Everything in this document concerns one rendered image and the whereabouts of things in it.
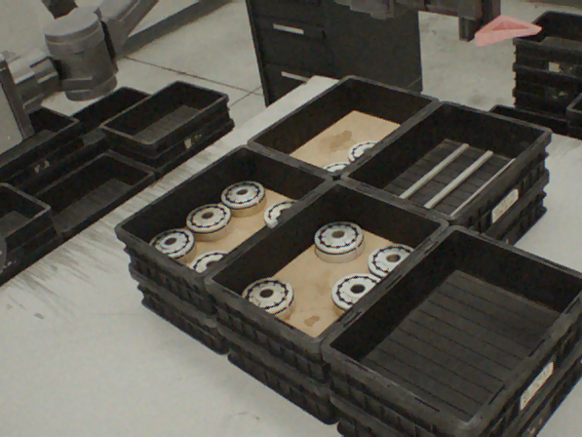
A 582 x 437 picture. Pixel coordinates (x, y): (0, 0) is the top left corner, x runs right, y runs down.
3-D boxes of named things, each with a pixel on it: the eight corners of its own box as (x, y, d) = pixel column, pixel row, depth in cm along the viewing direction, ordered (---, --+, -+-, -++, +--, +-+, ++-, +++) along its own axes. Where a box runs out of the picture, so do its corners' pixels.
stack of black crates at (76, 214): (95, 310, 266) (63, 233, 246) (48, 281, 284) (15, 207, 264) (178, 248, 288) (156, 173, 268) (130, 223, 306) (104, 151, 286)
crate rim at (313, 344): (317, 356, 129) (315, 346, 128) (202, 289, 148) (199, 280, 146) (453, 232, 150) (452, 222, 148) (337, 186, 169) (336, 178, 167)
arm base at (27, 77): (-7, 127, 108) (-40, 48, 101) (41, 100, 112) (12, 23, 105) (25, 140, 102) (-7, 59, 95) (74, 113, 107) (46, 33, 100)
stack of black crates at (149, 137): (179, 248, 288) (148, 145, 262) (131, 223, 306) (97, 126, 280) (252, 193, 310) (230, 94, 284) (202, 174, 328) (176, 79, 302)
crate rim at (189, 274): (202, 289, 148) (199, 279, 146) (113, 237, 166) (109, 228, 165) (337, 186, 169) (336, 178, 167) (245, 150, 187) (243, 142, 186)
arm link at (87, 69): (33, 91, 108) (19, 57, 105) (90, 61, 114) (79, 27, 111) (69, 103, 103) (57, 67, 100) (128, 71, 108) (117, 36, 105)
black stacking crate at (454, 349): (470, 483, 116) (470, 436, 109) (326, 394, 135) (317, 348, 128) (594, 330, 137) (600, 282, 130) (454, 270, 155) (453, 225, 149)
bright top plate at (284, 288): (268, 322, 145) (267, 319, 145) (231, 301, 151) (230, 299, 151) (303, 292, 150) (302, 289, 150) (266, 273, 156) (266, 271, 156)
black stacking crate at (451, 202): (454, 268, 156) (452, 223, 149) (343, 221, 174) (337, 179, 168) (552, 175, 176) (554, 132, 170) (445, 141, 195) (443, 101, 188)
